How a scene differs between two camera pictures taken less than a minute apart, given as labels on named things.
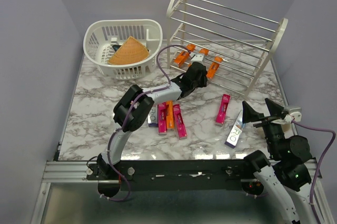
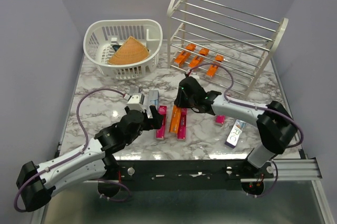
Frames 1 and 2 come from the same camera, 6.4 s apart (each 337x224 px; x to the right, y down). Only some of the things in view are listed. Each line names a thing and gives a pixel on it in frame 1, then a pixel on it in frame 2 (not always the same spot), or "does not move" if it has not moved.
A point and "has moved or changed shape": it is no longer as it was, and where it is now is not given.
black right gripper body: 273,132 to 184,101
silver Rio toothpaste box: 236,131 does not move
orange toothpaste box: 170,119 to 175,120
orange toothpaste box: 204,51 has moved or changed shape
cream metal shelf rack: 227,47 does not move
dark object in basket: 116,47 does not move
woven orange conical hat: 130,51 does not move
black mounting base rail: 169,175 does not move
